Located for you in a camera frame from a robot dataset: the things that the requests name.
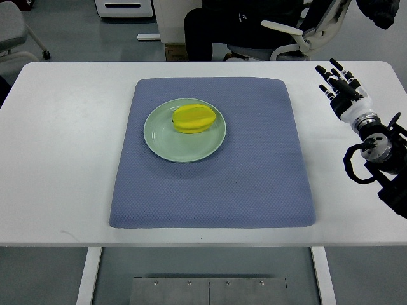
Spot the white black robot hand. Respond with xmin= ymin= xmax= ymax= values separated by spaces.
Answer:
xmin=315 ymin=58 xmax=381 ymax=133

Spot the yellow starfruit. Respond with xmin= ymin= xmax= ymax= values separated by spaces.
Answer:
xmin=172 ymin=104 xmax=216 ymax=134

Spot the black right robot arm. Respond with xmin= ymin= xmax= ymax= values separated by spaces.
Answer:
xmin=343 ymin=113 xmax=406 ymax=218

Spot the light green plate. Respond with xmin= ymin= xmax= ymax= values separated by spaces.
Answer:
xmin=144 ymin=98 xmax=226 ymax=163

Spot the white office chair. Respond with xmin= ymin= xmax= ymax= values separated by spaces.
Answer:
xmin=223 ymin=1 xmax=350 ymax=62

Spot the blue quilted mat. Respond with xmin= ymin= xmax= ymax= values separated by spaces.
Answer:
xmin=109 ymin=77 xmax=316 ymax=229

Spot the seated person in black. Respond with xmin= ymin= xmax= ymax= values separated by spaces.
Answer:
xmin=184 ymin=0 xmax=401 ymax=62

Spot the right white table leg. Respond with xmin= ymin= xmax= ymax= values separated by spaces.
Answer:
xmin=310 ymin=246 xmax=337 ymax=305

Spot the white table leg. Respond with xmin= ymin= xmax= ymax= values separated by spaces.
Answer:
xmin=310 ymin=246 xmax=337 ymax=305
xmin=76 ymin=247 xmax=102 ymax=305

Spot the cardboard box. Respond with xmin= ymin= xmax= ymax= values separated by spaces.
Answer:
xmin=165 ymin=44 xmax=188 ymax=62

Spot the left white table leg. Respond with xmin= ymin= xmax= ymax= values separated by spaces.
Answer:
xmin=76 ymin=247 xmax=102 ymax=305

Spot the grey chair at left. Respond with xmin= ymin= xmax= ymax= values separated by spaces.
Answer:
xmin=1 ymin=1 xmax=51 ymax=63

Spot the white pedestal stand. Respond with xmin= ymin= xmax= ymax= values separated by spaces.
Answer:
xmin=137 ymin=0 xmax=202 ymax=44

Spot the white appliance with handle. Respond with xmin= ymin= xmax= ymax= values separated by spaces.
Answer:
xmin=95 ymin=0 xmax=153 ymax=18

